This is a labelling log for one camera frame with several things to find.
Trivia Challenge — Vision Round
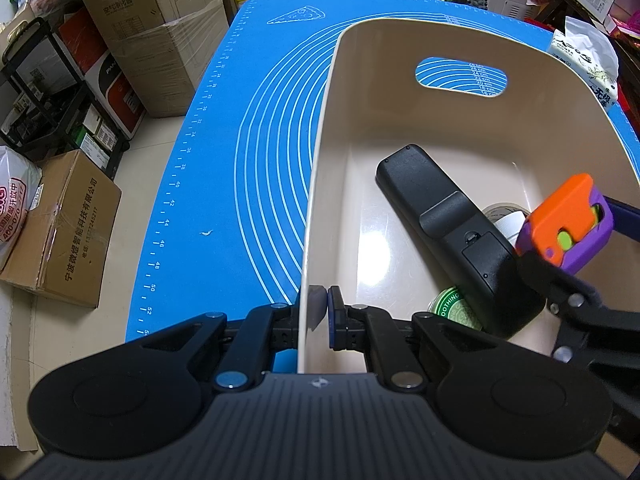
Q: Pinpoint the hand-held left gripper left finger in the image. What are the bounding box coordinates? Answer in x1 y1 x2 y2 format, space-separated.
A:
133 302 304 393

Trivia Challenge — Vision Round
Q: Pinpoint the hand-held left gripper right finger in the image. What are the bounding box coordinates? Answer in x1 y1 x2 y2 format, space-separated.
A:
327 285 505 391

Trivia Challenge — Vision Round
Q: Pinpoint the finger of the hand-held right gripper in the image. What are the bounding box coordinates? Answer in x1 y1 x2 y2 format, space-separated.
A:
604 198 640 236
517 252 640 379

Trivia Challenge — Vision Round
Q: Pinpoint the orange purple plastic toy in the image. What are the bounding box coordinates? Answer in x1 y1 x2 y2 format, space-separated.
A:
515 173 615 277

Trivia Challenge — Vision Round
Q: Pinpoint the white pill bottle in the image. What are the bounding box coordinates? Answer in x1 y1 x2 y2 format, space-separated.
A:
495 212 527 250

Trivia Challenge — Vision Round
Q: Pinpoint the green round tin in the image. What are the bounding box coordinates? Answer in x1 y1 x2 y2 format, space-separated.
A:
427 286 484 332

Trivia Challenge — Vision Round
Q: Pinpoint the tape roll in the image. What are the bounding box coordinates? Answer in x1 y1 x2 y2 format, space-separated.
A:
482 204 534 228

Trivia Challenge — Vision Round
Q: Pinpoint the black remote control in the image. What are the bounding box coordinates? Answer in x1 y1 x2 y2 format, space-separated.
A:
376 144 547 339

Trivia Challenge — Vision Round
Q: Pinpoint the beige plastic basket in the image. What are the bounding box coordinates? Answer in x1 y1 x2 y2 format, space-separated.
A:
296 17 640 376

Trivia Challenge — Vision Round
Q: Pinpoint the blue silicone mat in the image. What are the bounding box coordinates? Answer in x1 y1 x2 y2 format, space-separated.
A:
124 0 640 345

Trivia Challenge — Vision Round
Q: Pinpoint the tissue pack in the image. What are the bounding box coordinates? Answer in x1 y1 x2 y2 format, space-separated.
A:
545 16 622 112

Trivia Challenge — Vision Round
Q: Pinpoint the taped cardboard box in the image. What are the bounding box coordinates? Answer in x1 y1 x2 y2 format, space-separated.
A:
0 149 123 310

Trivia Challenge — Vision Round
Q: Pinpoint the white plastic bag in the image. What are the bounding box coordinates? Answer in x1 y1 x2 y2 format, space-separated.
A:
0 146 44 272

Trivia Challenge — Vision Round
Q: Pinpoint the red white appliance box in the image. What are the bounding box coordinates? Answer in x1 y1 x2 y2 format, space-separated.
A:
55 7 147 142

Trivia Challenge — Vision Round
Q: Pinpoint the large brown cardboard box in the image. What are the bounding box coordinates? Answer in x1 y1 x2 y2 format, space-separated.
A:
77 0 232 120

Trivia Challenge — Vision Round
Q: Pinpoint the black metal rack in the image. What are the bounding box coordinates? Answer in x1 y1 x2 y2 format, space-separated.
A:
0 17 132 182

